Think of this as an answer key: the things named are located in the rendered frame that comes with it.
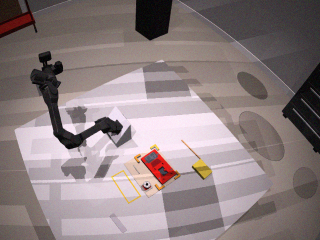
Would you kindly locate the yellow rectangular block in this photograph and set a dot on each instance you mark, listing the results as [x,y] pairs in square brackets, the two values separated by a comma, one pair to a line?
[202,169]

